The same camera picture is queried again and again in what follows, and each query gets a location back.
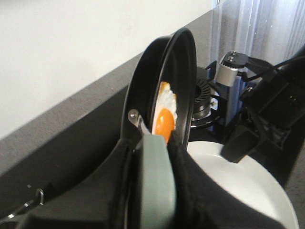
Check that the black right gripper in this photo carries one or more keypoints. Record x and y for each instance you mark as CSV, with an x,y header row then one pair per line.
x,y
272,108

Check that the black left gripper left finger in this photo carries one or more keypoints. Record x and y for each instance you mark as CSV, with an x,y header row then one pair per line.
x,y
98,202

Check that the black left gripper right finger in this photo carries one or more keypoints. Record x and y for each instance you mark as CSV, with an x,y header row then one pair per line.
x,y
203,204

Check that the white ceramic plate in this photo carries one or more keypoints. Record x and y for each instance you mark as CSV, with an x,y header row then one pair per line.
x,y
248,181

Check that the fried egg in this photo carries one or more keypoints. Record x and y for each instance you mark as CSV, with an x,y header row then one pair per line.
x,y
165,115

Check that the black frying pan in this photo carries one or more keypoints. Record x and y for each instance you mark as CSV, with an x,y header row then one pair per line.
x,y
172,59

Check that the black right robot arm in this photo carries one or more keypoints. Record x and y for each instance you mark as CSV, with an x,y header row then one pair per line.
x,y
262,69

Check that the right black pan support grate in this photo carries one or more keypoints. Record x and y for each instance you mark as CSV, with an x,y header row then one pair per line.
x,y
215,121

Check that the right black gas burner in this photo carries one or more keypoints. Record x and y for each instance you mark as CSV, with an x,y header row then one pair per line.
x,y
202,100

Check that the black glass gas cooktop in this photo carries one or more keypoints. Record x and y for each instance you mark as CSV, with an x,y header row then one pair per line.
x,y
61,164

